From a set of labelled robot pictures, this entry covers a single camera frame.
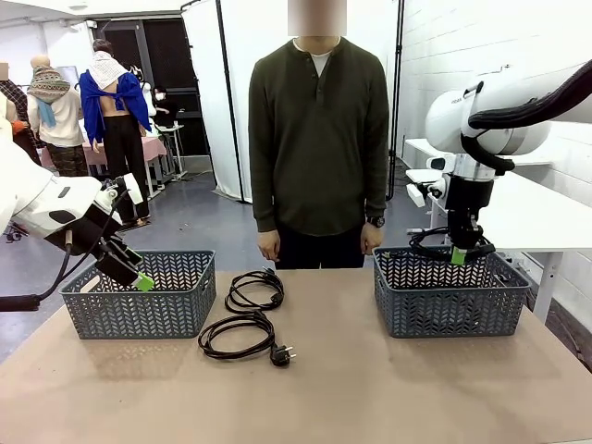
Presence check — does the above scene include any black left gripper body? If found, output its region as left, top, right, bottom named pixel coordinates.
left=68, top=203, right=140, bottom=288

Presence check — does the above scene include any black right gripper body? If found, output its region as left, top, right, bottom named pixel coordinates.
left=444, top=177, right=495, bottom=249

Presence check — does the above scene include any thin black cable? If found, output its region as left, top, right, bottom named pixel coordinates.
left=406, top=225, right=497, bottom=263

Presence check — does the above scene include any person's right forearm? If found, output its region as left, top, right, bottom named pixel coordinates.
left=252, top=156, right=279, bottom=233

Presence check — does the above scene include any person's left forearm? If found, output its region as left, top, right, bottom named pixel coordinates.
left=362, top=152, right=389, bottom=218

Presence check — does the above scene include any person's left hand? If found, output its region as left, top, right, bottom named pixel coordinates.
left=360, top=225, right=386, bottom=256

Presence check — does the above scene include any person's right hand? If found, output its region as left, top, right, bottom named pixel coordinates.
left=257, top=229, right=281, bottom=264

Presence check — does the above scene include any gray plastic lattice basket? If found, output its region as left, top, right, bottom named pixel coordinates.
left=59, top=250, right=217, bottom=341
left=373, top=244, right=532, bottom=339

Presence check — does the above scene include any table with pink cloth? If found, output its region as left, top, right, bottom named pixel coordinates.
left=40, top=134, right=168, bottom=198

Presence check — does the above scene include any black backdrop stand pole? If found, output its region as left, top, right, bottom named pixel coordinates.
left=387, top=0, right=407, bottom=201
left=214, top=0, right=248, bottom=204

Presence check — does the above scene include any small white desk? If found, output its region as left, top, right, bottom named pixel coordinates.
left=158, top=123, right=187, bottom=182

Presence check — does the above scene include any seated person with mask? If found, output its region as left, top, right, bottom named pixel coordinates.
left=152, top=85, right=178, bottom=133

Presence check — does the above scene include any mannequin with blue jacket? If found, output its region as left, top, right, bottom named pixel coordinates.
left=77, top=39, right=154, bottom=228

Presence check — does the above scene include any mannequin with patterned scarf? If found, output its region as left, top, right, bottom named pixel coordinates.
left=25, top=54, right=90, bottom=178

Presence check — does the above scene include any person in green sweater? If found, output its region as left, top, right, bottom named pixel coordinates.
left=248, top=0, right=390, bottom=270

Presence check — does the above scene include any white backdrop screen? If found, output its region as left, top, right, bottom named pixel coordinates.
left=181, top=0, right=253, bottom=203
left=219, top=0, right=403, bottom=200

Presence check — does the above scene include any bystander in plaid shirt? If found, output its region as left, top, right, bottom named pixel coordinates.
left=0, top=61, right=43, bottom=166

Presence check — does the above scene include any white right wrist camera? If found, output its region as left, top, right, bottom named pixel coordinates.
left=405, top=177, right=449, bottom=208

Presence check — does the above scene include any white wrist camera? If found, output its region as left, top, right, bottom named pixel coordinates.
left=120, top=174, right=145, bottom=204
left=405, top=177, right=449, bottom=208

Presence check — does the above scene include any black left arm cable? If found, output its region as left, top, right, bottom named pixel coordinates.
left=0, top=187, right=133, bottom=312

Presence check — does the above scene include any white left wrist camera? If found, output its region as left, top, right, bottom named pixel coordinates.
left=120, top=174, right=145, bottom=204

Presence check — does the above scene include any white arm strap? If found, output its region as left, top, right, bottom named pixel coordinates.
left=461, top=80, right=486, bottom=140

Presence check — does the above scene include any black braided cable sleeve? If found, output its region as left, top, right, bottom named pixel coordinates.
left=460, top=59, right=592, bottom=176

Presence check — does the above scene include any black coiled cable, round plug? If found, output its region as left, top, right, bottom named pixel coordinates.
left=197, top=310, right=298, bottom=369

